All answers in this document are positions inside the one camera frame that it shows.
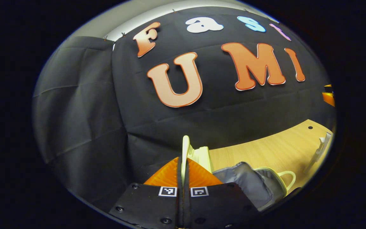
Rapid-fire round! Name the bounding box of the pale yellow suitcase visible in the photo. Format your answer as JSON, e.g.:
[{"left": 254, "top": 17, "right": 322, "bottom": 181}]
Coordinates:
[{"left": 181, "top": 135, "right": 297, "bottom": 212}]

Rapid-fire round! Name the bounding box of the white pump bottle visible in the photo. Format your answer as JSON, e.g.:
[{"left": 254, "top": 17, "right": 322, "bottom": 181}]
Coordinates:
[{"left": 310, "top": 131, "right": 333, "bottom": 159}]

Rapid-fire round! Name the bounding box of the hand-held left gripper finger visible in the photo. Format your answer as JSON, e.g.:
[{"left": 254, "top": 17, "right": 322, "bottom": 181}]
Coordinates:
[
  {"left": 183, "top": 158, "right": 261, "bottom": 229},
  {"left": 108, "top": 156, "right": 183, "bottom": 229}
]

